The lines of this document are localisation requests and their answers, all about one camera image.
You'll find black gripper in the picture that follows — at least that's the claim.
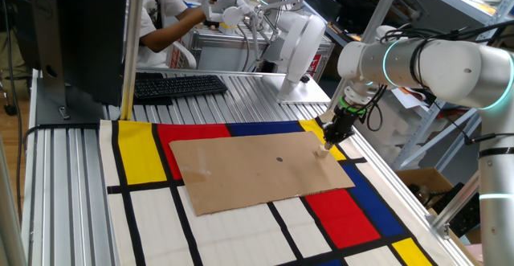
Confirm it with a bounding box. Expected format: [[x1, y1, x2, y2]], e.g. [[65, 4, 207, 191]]
[[323, 109, 358, 151]]

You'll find bare person forearm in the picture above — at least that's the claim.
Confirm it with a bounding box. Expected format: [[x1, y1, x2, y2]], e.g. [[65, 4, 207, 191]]
[[139, 6, 208, 54]]

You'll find colour block patterned cloth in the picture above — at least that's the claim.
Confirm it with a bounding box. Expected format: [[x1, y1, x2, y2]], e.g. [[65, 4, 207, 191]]
[[99, 117, 439, 266]]

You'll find white foam packing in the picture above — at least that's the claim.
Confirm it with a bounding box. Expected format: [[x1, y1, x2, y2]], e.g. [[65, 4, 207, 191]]
[[353, 92, 417, 166]]

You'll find open cardboard box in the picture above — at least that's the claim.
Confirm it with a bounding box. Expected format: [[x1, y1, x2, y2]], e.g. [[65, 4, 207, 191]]
[[395, 166, 483, 266]]

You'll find white haptic control device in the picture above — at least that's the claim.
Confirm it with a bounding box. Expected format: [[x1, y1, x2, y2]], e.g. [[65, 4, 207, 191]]
[[200, 0, 327, 100]]

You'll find brown cardboard sheet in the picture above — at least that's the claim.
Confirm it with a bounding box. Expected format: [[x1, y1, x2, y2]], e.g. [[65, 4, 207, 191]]
[[168, 131, 357, 217]]

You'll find silver metal case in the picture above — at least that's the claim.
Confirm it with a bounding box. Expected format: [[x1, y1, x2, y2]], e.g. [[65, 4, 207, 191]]
[[189, 27, 336, 83]]

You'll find black device in box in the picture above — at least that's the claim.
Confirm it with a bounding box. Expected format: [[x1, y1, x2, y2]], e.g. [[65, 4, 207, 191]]
[[431, 181, 483, 239]]

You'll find black computer keyboard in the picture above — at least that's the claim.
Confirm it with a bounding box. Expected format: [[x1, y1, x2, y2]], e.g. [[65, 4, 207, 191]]
[[133, 72, 229, 106]]

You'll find white plastic chair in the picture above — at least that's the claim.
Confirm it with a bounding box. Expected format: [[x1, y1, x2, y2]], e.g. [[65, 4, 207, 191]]
[[166, 39, 198, 71]]

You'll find pink packet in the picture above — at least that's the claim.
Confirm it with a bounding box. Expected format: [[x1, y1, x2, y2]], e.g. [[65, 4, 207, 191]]
[[464, 242, 483, 266]]

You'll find grey metal shelf rack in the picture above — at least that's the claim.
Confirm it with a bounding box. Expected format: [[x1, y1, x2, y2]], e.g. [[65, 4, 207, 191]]
[[391, 0, 514, 173]]

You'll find black computer monitor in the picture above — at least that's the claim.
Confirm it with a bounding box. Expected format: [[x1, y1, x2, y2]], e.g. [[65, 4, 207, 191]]
[[14, 0, 130, 108]]

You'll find grey monitor stand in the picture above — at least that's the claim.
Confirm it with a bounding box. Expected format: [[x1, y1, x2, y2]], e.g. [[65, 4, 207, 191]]
[[30, 0, 106, 127]]

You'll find black chair caster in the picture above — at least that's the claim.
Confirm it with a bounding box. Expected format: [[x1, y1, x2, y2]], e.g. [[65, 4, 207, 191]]
[[1, 91, 18, 117]]

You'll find silver device base plate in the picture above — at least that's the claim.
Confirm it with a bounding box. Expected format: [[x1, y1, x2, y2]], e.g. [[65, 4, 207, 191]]
[[260, 72, 332, 105]]

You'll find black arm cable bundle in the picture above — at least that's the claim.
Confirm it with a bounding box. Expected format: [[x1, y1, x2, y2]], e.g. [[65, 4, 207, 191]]
[[359, 18, 514, 146]]

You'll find aluminium frame post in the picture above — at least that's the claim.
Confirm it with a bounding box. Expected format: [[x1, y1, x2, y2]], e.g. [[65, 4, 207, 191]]
[[120, 0, 147, 121], [327, 0, 406, 113], [430, 171, 483, 239]]

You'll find black table cable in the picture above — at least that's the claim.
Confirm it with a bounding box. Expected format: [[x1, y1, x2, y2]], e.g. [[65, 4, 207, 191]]
[[15, 121, 101, 223]]

